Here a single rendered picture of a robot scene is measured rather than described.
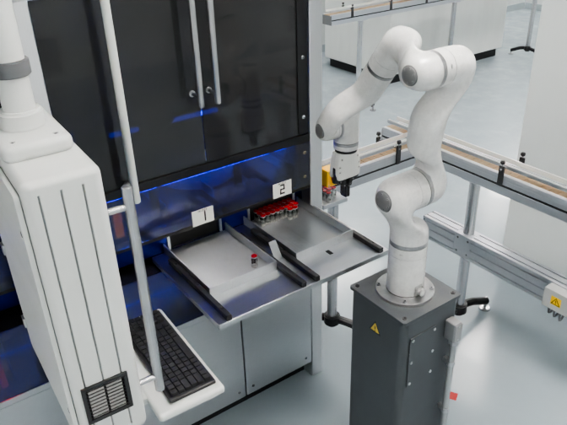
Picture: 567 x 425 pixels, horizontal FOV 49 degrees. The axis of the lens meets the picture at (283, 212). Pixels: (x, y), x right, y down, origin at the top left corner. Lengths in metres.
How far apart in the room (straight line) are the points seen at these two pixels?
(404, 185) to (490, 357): 1.57
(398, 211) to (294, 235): 0.61
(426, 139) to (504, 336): 1.78
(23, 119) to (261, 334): 1.50
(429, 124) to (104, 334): 0.99
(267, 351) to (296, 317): 0.19
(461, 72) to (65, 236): 1.05
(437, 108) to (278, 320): 1.28
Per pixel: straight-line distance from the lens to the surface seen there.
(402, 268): 1.98
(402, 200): 1.81
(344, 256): 2.20
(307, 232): 2.34
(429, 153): 1.79
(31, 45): 1.83
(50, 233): 1.37
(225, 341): 2.55
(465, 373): 3.11
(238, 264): 2.17
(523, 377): 3.16
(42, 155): 1.44
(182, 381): 1.83
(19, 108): 1.50
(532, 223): 3.56
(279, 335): 2.72
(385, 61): 1.81
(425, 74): 1.63
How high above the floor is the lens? 2.07
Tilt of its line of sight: 29 degrees down
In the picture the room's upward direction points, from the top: 2 degrees counter-clockwise
